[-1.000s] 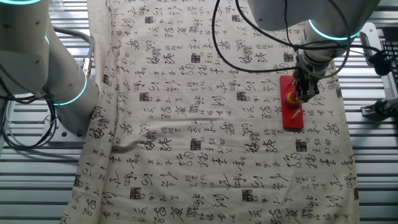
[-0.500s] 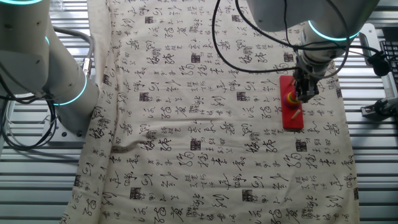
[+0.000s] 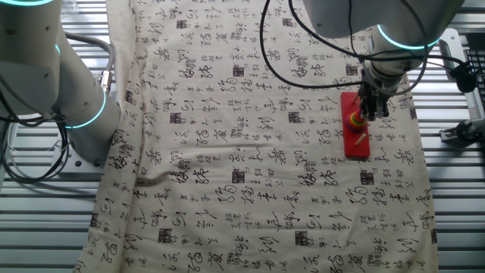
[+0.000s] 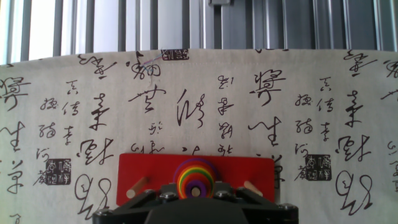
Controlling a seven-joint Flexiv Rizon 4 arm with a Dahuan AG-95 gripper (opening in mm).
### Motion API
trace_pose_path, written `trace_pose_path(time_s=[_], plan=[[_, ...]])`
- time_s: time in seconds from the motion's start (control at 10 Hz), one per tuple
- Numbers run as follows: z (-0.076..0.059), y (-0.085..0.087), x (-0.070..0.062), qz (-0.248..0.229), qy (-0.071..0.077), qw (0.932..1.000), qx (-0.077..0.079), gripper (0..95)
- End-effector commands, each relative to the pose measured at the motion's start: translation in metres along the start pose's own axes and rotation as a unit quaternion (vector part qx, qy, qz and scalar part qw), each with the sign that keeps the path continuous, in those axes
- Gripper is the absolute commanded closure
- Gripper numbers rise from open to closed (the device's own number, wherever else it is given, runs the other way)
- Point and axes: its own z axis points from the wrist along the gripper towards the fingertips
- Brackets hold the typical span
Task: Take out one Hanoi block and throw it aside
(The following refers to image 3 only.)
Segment calligraphy printed cream cloth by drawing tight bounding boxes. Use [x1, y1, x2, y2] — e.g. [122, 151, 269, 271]
[74, 0, 440, 273]

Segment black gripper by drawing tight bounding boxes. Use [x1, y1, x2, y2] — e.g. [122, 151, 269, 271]
[357, 77, 394, 121]

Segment clear plastic item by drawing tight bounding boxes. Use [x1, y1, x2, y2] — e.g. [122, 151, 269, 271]
[59, 0, 80, 15]

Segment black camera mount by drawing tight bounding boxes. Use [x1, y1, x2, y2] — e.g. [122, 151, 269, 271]
[439, 118, 485, 149]

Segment grey base cable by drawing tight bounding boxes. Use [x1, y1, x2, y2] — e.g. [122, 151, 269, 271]
[64, 32, 117, 96]

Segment silver base mounting plate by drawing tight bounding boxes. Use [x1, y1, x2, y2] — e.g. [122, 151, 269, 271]
[51, 142, 105, 176]

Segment large purple Hanoi ring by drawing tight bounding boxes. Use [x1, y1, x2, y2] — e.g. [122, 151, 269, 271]
[344, 120, 368, 134]

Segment silver ribbed camera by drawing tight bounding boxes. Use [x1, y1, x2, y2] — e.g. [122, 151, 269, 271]
[465, 89, 485, 121]

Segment red Hanoi base board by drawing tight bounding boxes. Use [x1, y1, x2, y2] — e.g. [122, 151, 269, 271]
[339, 91, 371, 158]

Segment black base cable bundle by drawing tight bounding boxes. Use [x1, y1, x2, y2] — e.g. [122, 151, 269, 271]
[0, 89, 71, 186]

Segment black keyboard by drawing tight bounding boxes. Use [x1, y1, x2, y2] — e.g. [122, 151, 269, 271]
[464, 48, 485, 102]

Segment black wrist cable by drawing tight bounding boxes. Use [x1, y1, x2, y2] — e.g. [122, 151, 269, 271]
[258, 0, 367, 90]
[287, 0, 477, 94]

